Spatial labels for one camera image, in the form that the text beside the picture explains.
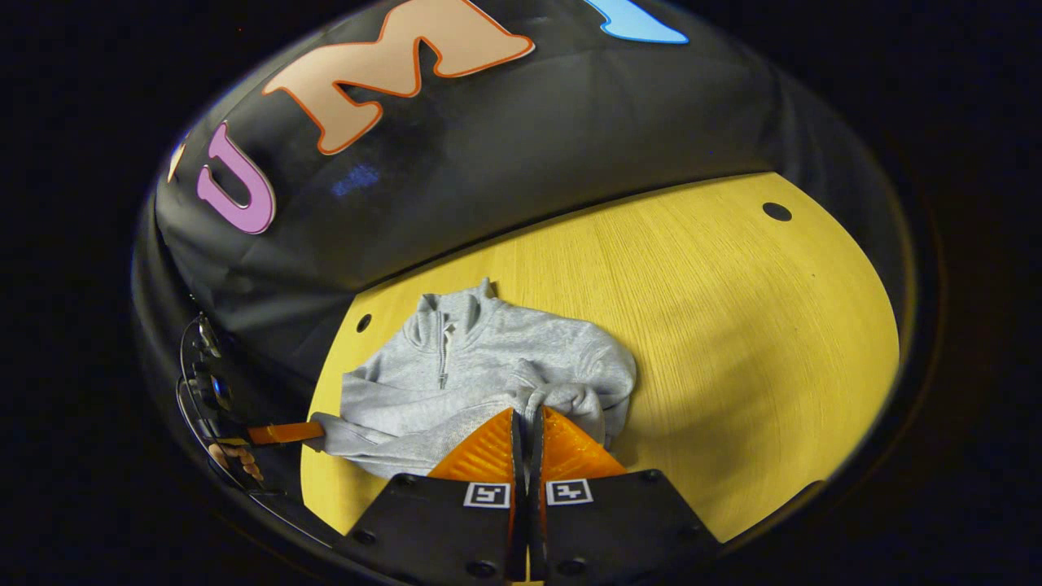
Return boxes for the grey zip-neck sweatshirt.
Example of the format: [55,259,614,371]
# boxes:
[309,278,639,481]

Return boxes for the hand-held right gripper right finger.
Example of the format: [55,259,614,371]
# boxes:
[527,405,722,586]

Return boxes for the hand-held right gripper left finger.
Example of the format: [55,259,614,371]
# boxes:
[342,407,528,586]

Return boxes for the black backdrop cloth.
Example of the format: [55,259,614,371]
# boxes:
[134,0,917,457]

